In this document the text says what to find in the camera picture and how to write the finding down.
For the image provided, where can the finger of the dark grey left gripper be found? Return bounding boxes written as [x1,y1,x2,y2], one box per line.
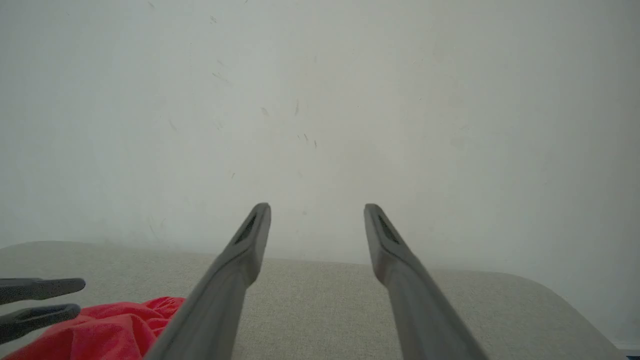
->
[0,278,86,305]
[0,303,81,345]

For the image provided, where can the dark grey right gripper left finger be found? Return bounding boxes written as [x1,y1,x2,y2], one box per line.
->
[144,202,272,360]

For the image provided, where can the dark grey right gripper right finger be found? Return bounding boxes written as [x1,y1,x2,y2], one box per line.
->
[364,203,488,360]

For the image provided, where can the red shorts with white trim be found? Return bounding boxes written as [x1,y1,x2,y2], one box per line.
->
[0,296,187,360]

